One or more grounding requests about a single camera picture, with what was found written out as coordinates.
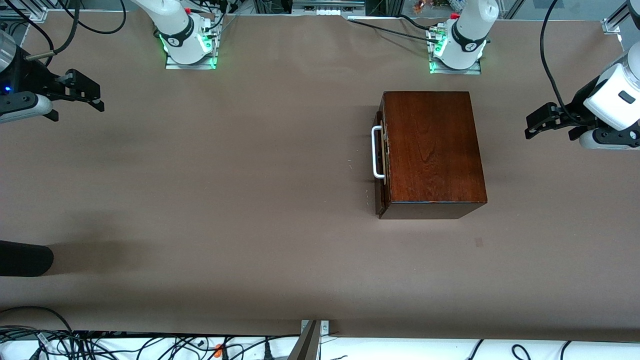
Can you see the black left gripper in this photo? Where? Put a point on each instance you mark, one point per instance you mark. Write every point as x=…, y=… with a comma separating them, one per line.
x=576, y=113

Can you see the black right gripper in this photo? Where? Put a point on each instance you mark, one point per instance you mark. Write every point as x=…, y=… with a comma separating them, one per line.
x=31, y=81

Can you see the white cloth panel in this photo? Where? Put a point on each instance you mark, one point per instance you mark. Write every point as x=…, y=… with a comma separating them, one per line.
x=379, y=195

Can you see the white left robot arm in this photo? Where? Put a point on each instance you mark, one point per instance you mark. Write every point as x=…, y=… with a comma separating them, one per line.
x=470, y=30

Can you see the dark brown wooden cabinet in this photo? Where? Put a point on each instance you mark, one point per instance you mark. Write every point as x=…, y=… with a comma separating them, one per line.
x=435, y=150

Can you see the black padded cylinder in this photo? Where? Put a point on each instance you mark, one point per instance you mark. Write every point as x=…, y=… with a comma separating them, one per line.
x=25, y=258

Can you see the grey power strip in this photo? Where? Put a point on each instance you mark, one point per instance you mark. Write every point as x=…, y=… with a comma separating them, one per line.
x=327, y=6

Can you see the orange connector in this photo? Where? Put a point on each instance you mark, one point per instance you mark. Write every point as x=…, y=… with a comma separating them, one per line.
x=218, y=349

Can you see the black power plug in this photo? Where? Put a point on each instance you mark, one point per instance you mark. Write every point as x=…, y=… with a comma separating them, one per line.
x=267, y=351

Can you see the dark grey beam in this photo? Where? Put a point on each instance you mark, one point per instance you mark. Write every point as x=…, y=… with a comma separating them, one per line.
x=306, y=345

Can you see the aluminium frame profile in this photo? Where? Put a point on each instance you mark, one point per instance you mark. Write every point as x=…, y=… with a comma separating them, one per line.
x=612, y=25
x=30, y=14

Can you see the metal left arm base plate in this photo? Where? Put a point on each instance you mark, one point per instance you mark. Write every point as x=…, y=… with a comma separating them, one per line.
x=472, y=70

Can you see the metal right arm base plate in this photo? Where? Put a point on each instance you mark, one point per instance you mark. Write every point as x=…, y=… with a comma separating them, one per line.
x=192, y=66

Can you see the silver metal bracket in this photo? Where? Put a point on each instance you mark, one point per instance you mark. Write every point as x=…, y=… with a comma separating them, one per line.
x=325, y=327

